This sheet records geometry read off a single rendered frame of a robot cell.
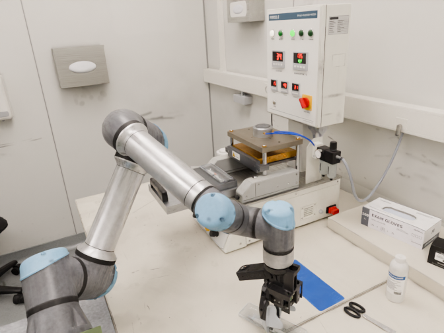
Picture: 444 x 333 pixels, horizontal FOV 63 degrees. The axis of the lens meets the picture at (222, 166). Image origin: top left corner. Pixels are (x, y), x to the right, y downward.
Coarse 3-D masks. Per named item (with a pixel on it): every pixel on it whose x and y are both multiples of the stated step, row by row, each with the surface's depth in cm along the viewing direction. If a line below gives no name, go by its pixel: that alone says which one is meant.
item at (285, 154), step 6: (240, 144) 149; (240, 150) 144; (246, 150) 142; (252, 150) 142; (276, 150) 140; (282, 150) 140; (288, 150) 139; (294, 150) 139; (252, 156) 136; (258, 156) 135; (270, 156) 134; (276, 156) 136; (282, 156) 137; (288, 156) 138; (294, 156) 140; (270, 162) 135; (276, 162) 137; (282, 162) 138
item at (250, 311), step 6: (246, 306) 103; (252, 306) 103; (240, 312) 101; (246, 312) 101; (252, 312) 101; (258, 312) 101; (252, 318) 99; (258, 318) 99; (282, 318) 98; (288, 324) 96; (294, 324) 96; (276, 330) 94; (282, 330) 94; (288, 330) 94; (294, 330) 94; (300, 330) 94; (306, 330) 94
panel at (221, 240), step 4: (192, 216) 156; (196, 220) 152; (204, 228) 146; (208, 232) 142; (220, 232) 135; (220, 236) 135; (224, 236) 133; (228, 236) 131; (216, 240) 136; (220, 240) 134; (224, 240) 132; (220, 244) 134; (224, 244) 132
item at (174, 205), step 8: (152, 192) 135; (168, 192) 130; (224, 192) 129; (232, 192) 131; (160, 200) 126; (168, 200) 125; (176, 200) 124; (168, 208) 121; (176, 208) 122; (184, 208) 123
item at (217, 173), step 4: (208, 164) 145; (212, 164) 145; (204, 168) 141; (208, 168) 141; (212, 168) 140; (216, 168) 140; (212, 172) 137; (216, 172) 136; (220, 172) 136; (224, 172) 136; (216, 176) 133; (220, 176) 133; (224, 176) 133; (228, 176) 132; (220, 180) 129
